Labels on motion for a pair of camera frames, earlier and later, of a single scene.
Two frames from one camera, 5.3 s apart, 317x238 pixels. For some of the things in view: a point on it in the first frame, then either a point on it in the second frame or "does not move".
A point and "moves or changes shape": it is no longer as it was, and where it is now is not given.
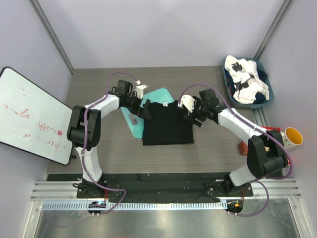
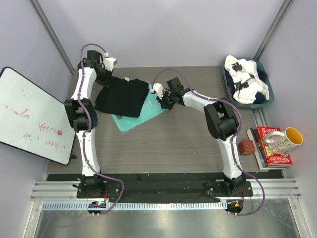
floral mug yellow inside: [291, 137] does not move
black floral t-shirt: [167, 125] moves or changes shape
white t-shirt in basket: [243, 74] does not move
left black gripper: [146, 113] → [106, 83]
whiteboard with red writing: [32, 120] does not move
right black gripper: [191, 116] → [162, 101]
